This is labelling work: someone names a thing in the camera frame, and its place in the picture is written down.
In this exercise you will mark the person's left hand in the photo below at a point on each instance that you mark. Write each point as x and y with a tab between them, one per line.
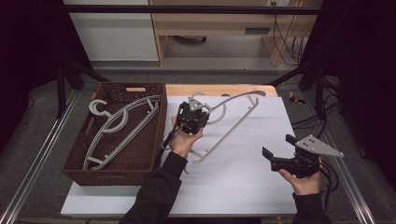
183	143

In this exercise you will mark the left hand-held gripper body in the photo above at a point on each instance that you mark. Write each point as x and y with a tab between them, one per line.
193	119

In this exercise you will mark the aluminium frame rail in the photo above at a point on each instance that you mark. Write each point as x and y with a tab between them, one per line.
345	183
37	155

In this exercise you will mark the white board mat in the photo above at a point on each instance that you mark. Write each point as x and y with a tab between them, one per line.
249	186

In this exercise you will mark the person's right hand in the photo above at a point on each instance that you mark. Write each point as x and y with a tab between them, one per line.
306	186

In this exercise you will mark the light wooden desk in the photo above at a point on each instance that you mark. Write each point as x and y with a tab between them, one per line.
214	23

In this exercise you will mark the black horizontal frame bar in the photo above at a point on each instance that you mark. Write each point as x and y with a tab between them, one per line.
186	9

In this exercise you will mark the black curtain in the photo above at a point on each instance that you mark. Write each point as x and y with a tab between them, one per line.
367	77
28	62

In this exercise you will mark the brown woven basket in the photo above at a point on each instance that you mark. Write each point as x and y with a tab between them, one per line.
137	155

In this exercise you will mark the black metal stand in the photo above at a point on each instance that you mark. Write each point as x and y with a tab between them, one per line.
320	93
61	90

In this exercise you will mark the yellow and black tool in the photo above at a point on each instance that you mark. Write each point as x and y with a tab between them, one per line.
292	99

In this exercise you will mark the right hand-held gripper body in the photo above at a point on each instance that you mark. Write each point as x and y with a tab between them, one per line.
314	146

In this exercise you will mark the grey plastic clothes hanger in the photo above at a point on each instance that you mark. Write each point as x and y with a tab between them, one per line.
229	131
129	137
91	107

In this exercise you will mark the white cabinet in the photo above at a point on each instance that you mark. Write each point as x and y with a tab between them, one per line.
115	37

